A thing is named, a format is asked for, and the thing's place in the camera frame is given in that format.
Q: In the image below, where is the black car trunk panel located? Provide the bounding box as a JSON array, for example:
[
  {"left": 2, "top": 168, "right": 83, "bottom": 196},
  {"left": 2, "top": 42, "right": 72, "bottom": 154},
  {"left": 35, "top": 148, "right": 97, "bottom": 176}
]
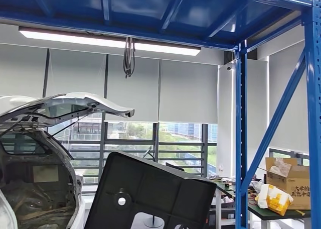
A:
[{"left": 84, "top": 151, "right": 218, "bottom": 229}]

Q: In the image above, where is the grey roller blind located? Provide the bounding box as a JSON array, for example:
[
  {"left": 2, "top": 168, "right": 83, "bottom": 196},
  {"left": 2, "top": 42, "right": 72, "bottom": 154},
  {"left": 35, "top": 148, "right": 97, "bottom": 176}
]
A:
[
  {"left": 106, "top": 56, "right": 160, "bottom": 123},
  {"left": 46, "top": 49, "right": 106, "bottom": 98},
  {"left": 160, "top": 59, "right": 218, "bottom": 125},
  {"left": 269, "top": 41, "right": 309, "bottom": 153},
  {"left": 0, "top": 43, "right": 48, "bottom": 98}
]

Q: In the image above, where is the grey window railing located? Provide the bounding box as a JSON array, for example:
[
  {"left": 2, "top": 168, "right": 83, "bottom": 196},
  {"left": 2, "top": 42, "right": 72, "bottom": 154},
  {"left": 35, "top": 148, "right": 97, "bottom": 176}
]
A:
[
  {"left": 47, "top": 121, "right": 218, "bottom": 185},
  {"left": 269, "top": 148, "right": 310, "bottom": 167}
]

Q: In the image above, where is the white car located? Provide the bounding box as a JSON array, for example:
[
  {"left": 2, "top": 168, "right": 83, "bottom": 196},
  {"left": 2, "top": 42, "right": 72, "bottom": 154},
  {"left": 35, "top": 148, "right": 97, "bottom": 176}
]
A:
[{"left": 0, "top": 92, "right": 136, "bottom": 229}]

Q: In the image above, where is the blue steel storage rack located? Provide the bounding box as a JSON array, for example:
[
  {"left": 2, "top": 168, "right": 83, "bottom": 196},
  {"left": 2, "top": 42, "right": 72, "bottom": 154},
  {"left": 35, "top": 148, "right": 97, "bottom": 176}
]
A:
[{"left": 0, "top": 0, "right": 321, "bottom": 229}]

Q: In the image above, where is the black floor stand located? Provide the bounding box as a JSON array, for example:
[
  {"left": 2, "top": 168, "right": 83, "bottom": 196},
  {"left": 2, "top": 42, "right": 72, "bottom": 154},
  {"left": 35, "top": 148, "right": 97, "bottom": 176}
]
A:
[{"left": 142, "top": 147, "right": 164, "bottom": 229}]

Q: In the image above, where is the green top desk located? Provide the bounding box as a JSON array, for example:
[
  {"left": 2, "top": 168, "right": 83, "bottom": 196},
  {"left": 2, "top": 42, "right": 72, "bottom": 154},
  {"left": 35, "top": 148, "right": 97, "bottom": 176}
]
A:
[{"left": 208, "top": 177, "right": 311, "bottom": 229}]

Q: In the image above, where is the long white ceiling lamp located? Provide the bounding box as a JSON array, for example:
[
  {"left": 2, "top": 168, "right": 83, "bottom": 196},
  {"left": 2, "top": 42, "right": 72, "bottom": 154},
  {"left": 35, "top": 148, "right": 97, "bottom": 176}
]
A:
[{"left": 19, "top": 26, "right": 201, "bottom": 57}]

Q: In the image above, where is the clear plastic bag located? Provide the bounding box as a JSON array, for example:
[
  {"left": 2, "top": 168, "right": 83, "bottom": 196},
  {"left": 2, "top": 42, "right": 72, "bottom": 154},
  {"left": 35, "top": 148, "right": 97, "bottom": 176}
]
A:
[{"left": 249, "top": 180, "right": 264, "bottom": 193}]

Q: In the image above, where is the clear plastic wrap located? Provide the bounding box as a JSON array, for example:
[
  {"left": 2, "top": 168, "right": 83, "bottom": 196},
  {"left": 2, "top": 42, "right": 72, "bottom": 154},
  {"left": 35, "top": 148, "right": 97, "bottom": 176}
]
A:
[{"left": 270, "top": 158, "right": 292, "bottom": 178}]

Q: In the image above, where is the white and yellow plastic bag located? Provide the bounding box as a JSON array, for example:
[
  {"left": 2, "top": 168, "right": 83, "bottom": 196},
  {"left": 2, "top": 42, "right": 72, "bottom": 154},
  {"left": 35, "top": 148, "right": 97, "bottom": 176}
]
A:
[{"left": 255, "top": 183, "right": 294, "bottom": 216}]

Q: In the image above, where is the printed cardboard box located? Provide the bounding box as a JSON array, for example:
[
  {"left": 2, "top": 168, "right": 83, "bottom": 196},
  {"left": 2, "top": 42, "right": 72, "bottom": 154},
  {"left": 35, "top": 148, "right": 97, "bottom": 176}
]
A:
[{"left": 265, "top": 157, "right": 310, "bottom": 210}]

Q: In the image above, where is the black hanging cable bundle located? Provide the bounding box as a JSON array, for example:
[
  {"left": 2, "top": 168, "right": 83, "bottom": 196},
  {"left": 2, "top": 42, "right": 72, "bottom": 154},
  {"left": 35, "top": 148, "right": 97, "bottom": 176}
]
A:
[{"left": 123, "top": 37, "right": 136, "bottom": 78}]

